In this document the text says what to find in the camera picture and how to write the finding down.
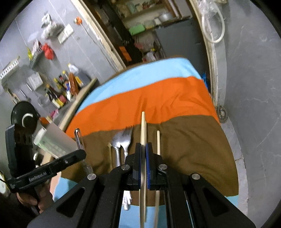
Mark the striped blue orange brown cloth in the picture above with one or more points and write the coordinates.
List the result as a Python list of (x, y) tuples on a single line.
[(177, 103)]

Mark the red plastic bag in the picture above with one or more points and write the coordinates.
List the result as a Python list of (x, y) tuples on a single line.
[(48, 52)]

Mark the silver metal fork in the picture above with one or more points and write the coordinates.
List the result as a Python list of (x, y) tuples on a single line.
[(126, 140)]

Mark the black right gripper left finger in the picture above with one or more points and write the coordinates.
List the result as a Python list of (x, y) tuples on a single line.
[(134, 173)]

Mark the silver metal spoon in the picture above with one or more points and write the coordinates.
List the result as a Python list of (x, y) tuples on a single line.
[(116, 145)]

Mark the dark sauce bottle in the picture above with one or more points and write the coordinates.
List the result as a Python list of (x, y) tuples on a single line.
[(73, 84)]

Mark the white wall switch plate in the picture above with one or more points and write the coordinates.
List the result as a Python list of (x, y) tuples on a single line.
[(65, 34)]

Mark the green plastic box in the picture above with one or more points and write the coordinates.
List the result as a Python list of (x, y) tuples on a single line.
[(136, 29)]

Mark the orange wall plug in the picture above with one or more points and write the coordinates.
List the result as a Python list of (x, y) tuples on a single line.
[(78, 21)]

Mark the person's left hand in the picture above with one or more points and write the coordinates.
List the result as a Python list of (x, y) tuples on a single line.
[(41, 199)]

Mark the black wok pan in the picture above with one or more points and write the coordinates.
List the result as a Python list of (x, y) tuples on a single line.
[(24, 113)]

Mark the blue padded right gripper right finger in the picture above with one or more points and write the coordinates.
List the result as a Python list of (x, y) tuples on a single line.
[(153, 161)]

